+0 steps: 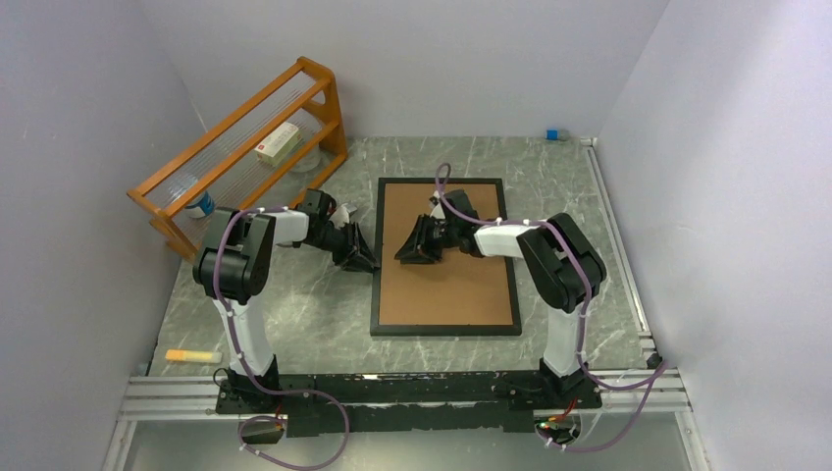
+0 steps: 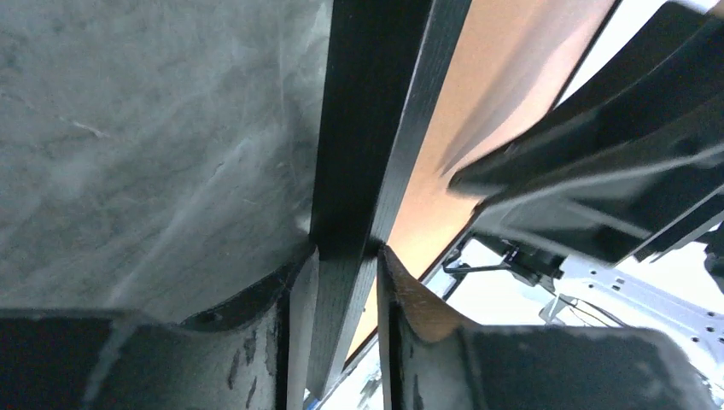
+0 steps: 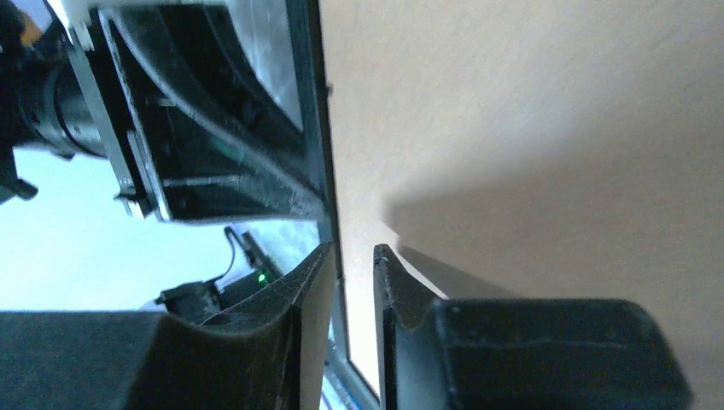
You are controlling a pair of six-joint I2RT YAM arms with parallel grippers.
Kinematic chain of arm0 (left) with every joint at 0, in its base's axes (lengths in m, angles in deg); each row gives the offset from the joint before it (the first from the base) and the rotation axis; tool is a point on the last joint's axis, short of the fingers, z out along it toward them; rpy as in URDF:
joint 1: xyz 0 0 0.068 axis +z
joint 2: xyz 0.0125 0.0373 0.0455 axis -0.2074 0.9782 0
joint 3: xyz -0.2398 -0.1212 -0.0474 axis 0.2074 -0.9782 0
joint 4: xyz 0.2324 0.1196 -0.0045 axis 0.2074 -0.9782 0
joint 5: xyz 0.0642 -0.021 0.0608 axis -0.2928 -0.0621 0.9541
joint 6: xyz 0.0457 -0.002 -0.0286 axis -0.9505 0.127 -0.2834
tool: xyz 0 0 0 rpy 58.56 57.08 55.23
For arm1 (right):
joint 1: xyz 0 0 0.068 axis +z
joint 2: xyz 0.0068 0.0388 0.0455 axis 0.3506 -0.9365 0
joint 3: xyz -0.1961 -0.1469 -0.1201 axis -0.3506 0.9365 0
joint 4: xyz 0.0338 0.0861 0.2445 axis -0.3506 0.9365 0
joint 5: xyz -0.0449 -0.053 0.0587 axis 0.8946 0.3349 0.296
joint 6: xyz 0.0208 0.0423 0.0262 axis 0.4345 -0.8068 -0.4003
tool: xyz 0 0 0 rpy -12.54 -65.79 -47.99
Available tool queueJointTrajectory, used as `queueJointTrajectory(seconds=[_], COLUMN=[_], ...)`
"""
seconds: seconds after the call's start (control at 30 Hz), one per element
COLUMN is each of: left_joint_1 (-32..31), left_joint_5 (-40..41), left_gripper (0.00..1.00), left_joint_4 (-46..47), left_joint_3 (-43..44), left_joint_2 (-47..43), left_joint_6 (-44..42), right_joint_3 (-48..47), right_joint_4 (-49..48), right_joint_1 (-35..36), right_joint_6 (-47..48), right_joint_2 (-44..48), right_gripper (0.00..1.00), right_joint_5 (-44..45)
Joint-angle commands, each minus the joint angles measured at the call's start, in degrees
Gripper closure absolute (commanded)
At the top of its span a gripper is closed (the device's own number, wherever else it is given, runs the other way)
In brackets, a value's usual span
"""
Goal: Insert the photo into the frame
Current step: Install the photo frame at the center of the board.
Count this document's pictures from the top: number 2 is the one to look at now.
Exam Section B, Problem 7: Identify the black picture frame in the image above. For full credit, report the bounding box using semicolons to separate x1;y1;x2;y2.
307;1;474;399

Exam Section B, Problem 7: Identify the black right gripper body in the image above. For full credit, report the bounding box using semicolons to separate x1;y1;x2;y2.
441;234;564;286

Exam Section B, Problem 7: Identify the brown backing board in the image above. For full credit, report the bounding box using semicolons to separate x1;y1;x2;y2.
346;0;617;358

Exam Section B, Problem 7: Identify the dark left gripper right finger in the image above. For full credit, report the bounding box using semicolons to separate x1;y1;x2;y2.
377;246;715;409

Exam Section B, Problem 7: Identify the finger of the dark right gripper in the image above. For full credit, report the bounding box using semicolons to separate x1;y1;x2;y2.
449;2;723;265

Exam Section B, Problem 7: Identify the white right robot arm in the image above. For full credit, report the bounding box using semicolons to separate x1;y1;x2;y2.
449;2;723;385

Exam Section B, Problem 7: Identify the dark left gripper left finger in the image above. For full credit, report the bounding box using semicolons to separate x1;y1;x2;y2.
1;249;318;409

